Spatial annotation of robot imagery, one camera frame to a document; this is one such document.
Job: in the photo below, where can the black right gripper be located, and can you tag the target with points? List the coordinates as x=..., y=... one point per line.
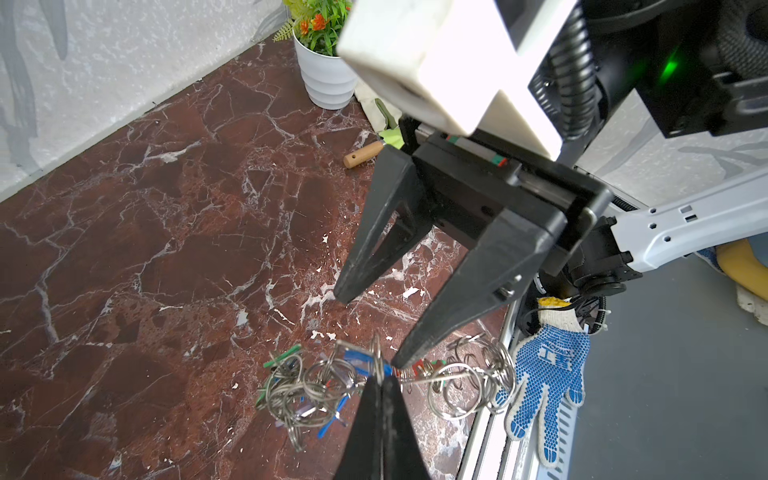
x=517, y=211

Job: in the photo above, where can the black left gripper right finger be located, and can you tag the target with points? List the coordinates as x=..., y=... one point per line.
x=401, y=457

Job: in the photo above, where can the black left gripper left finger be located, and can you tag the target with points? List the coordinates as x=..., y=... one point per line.
x=363, y=454

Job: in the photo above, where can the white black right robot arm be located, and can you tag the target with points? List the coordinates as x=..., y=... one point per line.
x=698, y=66

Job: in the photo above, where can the green garden trowel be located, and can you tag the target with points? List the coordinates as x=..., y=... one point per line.
x=388, y=137

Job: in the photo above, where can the beige work glove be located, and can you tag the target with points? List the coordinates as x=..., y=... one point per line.
x=381, y=114

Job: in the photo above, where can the blue dotted work glove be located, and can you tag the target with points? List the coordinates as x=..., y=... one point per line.
x=549, y=369

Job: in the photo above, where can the white potted flower plant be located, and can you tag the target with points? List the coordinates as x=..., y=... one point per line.
x=314, y=26

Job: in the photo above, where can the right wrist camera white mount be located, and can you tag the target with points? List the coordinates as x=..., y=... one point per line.
x=457, y=66

